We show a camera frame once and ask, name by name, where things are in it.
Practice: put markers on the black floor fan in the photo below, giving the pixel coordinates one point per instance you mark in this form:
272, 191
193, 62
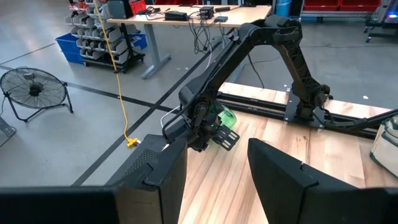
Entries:
34, 88

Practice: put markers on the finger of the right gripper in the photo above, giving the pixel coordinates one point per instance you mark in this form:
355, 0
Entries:
227, 138

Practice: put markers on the black aluminium table frame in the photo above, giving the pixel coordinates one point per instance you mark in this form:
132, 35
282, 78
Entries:
248, 101

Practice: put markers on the blue plastic bin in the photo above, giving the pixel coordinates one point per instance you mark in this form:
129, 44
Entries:
70, 46

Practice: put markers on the blue barrel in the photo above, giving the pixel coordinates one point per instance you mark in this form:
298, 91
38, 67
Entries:
283, 7

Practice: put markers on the parts bin rack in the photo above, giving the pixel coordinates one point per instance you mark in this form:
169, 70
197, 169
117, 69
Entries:
105, 46

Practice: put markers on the black computer case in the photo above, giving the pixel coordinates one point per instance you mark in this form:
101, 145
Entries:
140, 161

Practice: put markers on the beige gardening bag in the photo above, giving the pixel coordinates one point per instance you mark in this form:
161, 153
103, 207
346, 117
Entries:
385, 149

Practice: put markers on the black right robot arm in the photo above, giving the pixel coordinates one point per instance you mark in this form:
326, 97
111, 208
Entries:
280, 31

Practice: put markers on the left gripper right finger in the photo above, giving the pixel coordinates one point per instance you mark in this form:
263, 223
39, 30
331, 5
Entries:
295, 199

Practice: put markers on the desk with grey legs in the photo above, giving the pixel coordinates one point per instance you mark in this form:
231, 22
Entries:
242, 15

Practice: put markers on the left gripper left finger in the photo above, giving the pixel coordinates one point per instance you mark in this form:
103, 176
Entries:
161, 193

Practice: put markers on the black power adapter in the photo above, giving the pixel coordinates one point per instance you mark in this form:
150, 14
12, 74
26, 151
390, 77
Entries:
176, 15

